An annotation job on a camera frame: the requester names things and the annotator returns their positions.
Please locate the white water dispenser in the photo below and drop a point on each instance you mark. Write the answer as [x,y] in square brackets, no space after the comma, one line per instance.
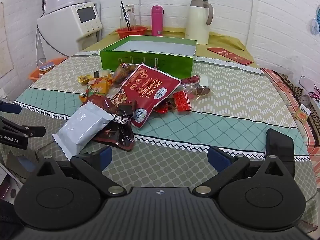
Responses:
[62,27]

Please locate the black chopsticks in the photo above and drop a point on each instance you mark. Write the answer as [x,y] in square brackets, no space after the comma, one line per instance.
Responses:
[126,17]

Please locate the bright red snack packet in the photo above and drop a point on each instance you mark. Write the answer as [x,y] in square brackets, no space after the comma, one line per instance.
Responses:
[181,101]

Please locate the orange plastic basket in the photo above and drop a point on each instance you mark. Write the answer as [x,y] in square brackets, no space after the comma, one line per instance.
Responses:
[58,62]

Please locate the white foil snack packet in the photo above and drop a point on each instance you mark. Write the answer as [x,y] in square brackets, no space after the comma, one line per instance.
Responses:
[80,127]

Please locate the dark red snack packet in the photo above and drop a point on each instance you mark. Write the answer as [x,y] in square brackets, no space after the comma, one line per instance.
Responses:
[117,136]

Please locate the leopard print blanket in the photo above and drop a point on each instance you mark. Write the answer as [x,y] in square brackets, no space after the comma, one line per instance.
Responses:
[287,85]

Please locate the small yellow snack packet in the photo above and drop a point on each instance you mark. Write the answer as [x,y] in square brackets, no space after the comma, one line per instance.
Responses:
[83,79]

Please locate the orange yellow snack packet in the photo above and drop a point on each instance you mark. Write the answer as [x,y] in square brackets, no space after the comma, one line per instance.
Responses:
[98,86]

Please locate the small orange card packet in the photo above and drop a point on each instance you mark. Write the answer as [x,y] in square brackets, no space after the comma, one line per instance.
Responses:
[302,113]

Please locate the patterned green beige blanket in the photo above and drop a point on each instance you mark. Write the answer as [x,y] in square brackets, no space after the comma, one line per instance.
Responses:
[225,100]

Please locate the red nuts packet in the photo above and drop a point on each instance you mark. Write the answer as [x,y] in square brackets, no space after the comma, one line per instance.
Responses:
[147,87]

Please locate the beige clear snack packet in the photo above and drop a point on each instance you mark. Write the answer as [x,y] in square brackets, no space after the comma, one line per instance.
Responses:
[102,73]

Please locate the stacked bowls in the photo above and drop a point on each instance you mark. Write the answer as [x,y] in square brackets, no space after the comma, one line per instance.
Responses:
[46,68]

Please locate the red plastic colander basket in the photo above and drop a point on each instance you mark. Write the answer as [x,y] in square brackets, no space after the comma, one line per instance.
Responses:
[132,33]

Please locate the yellow cloth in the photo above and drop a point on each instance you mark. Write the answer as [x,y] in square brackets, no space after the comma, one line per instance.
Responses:
[225,40]

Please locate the pink thermos bottle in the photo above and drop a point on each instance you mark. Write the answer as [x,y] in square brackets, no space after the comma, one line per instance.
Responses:
[157,20]

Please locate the clear packet with brown snack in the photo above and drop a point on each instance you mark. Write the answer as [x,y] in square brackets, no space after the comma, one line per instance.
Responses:
[201,91]

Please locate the green cardboard box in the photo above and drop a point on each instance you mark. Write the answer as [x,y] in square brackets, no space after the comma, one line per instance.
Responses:
[120,57]

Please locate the glass carafe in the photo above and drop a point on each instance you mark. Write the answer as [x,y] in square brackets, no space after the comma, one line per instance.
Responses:
[131,15]

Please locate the red envelope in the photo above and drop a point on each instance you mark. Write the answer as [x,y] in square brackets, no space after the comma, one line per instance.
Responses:
[230,55]

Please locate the cream thermos jug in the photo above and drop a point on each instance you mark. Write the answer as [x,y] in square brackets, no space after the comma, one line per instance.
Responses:
[197,22]

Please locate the orange label brown snack packet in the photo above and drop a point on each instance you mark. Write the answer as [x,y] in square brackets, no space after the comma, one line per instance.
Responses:
[122,73]

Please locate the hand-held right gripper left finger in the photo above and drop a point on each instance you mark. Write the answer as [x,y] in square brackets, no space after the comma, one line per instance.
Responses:
[104,156]

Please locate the black phone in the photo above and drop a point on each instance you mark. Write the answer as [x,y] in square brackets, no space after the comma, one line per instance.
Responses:
[280,142]

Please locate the plaid orange bedsheet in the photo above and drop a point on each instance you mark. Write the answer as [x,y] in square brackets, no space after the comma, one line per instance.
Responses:
[313,140]

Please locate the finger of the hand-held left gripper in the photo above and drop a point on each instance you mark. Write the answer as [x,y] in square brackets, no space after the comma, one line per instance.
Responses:
[35,131]
[11,108]

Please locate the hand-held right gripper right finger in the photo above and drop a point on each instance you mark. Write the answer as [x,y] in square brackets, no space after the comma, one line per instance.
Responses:
[218,158]

